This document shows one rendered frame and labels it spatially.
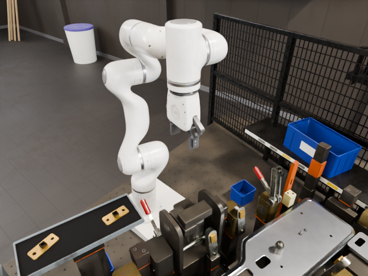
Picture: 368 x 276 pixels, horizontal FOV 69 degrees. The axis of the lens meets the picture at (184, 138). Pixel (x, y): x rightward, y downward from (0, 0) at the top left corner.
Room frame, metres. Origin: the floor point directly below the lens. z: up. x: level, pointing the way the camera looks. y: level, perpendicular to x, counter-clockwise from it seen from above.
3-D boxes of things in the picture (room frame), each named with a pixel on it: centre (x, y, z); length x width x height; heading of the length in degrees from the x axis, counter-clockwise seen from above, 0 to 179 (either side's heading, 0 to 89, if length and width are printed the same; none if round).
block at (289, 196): (0.79, -0.44, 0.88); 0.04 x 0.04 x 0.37; 34
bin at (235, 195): (1.10, -0.34, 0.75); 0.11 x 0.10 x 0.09; 124
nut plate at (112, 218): (0.60, 0.23, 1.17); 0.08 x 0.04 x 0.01; 133
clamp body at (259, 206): (0.79, -0.34, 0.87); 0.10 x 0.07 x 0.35; 34
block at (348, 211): (0.78, -0.67, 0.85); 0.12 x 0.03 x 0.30; 34
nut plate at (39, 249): (0.48, 0.42, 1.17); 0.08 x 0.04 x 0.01; 148
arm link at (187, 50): (0.65, 0.00, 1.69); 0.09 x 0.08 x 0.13; 119
